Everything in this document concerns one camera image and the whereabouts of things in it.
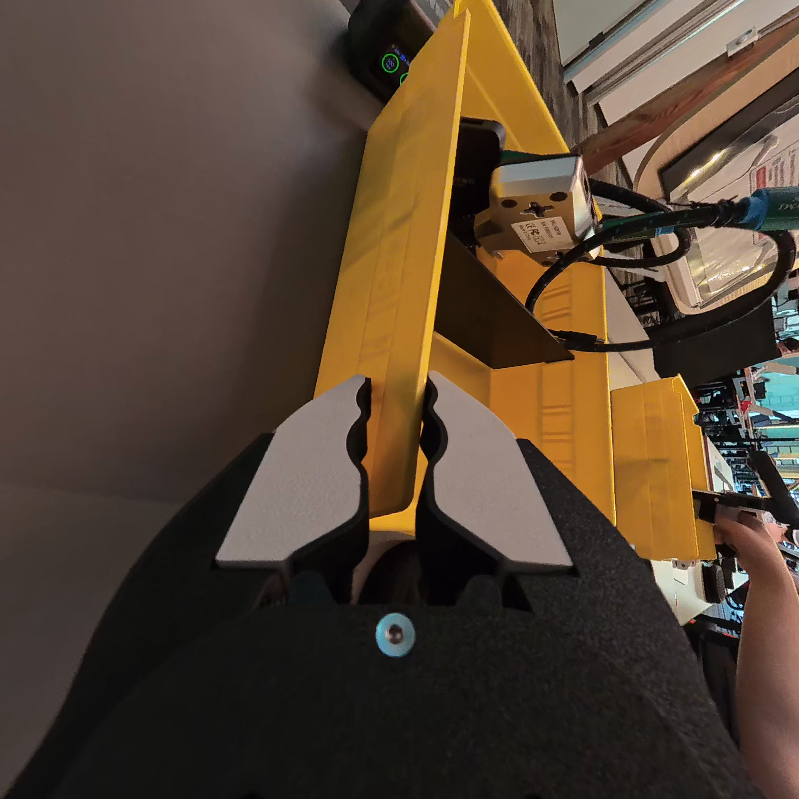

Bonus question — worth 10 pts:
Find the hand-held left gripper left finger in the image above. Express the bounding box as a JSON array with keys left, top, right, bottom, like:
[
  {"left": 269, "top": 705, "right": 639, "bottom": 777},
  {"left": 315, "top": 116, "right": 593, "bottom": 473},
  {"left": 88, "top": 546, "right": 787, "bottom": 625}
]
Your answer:
[{"left": 215, "top": 373, "right": 373, "bottom": 574}]

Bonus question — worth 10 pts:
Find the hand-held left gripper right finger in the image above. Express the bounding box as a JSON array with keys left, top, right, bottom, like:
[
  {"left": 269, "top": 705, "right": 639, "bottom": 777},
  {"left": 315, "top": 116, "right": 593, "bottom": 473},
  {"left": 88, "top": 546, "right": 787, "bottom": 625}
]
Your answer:
[{"left": 419, "top": 370, "right": 576, "bottom": 574}]

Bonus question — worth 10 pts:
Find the black usb-c cable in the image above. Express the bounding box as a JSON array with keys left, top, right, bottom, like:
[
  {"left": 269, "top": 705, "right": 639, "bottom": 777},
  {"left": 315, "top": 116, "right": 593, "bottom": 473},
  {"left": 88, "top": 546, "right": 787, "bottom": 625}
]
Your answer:
[{"left": 524, "top": 231, "right": 697, "bottom": 350}]

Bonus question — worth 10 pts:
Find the yellow plastic bin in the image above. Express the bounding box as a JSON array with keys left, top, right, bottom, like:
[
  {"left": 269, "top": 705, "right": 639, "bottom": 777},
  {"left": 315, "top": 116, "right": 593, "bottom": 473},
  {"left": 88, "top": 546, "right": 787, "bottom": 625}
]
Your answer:
[
  {"left": 610, "top": 375, "right": 717, "bottom": 563},
  {"left": 312, "top": 0, "right": 619, "bottom": 538}
]

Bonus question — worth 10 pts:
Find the black braided hdmi cable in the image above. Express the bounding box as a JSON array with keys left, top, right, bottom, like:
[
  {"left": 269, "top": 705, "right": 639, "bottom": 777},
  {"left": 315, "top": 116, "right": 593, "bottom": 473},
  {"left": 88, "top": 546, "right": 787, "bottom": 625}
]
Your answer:
[{"left": 587, "top": 178, "right": 799, "bottom": 355}]

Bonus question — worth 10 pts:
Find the person's right forearm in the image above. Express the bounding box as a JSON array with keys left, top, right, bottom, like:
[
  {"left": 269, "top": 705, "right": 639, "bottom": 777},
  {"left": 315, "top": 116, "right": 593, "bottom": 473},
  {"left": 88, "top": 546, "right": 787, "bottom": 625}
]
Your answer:
[{"left": 735, "top": 596, "right": 799, "bottom": 759}]

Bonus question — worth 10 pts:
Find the person's right hand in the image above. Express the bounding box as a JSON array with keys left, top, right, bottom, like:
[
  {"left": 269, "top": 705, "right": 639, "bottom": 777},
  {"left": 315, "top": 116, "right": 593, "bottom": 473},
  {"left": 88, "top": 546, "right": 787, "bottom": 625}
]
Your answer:
[{"left": 712, "top": 517, "right": 799, "bottom": 601}]

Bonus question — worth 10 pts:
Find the black rectangular panel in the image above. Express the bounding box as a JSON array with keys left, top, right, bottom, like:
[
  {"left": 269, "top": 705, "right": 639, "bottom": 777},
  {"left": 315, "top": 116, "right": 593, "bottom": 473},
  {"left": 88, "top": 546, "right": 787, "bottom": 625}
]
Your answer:
[{"left": 652, "top": 306, "right": 781, "bottom": 388}]

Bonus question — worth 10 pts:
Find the black bin divider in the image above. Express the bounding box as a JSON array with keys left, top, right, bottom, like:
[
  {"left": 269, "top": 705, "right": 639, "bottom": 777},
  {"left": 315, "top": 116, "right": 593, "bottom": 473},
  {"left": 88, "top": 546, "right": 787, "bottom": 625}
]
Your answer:
[{"left": 437, "top": 237, "right": 574, "bottom": 369}]

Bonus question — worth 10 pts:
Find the black power station with display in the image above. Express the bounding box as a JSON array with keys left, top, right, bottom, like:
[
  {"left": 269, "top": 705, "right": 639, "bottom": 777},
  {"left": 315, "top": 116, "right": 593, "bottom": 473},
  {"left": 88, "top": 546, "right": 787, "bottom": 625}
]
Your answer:
[{"left": 347, "top": 0, "right": 453, "bottom": 106}]

